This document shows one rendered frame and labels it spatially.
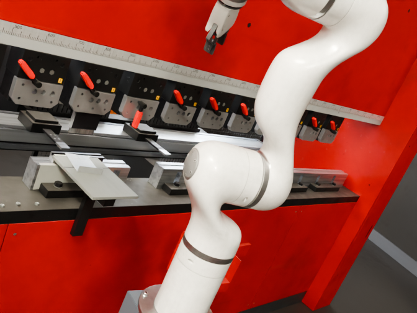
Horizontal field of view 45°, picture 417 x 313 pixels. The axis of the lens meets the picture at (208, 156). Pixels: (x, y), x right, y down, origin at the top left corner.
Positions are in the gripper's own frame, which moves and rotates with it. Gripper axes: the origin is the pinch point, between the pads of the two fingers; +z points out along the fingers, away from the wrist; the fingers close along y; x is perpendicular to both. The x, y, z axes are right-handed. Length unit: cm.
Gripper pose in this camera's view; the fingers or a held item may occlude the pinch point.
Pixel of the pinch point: (215, 42)
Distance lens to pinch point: 151.2
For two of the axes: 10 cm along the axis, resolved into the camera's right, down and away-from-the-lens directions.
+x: 8.2, 5.5, -1.4
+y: -5.0, 5.9, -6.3
